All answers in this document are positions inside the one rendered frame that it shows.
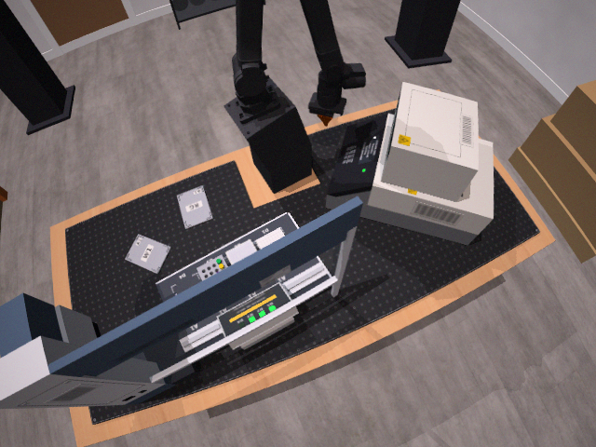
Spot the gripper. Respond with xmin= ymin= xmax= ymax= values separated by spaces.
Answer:
xmin=308 ymin=91 xmax=346 ymax=127

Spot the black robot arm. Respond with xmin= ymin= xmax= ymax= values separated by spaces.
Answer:
xmin=232 ymin=0 xmax=366 ymax=124

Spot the white thermal cycler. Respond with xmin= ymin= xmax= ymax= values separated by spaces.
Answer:
xmin=326 ymin=82 xmax=494 ymax=245

